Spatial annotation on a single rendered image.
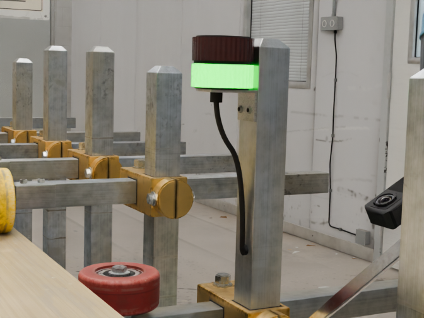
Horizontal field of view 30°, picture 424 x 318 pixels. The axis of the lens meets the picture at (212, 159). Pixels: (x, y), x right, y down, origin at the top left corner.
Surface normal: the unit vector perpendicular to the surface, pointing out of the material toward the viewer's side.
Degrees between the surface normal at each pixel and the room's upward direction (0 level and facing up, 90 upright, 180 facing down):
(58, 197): 90
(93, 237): 90
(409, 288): 90
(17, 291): 0
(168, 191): 90
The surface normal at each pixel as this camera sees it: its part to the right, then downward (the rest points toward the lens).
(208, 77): -0.44, 0.09
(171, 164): 0.45, 0.11
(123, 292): 0.22, 0.11
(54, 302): 0.03, -0.99
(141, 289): 0.65, 0.11
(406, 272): -0.89, 0.03
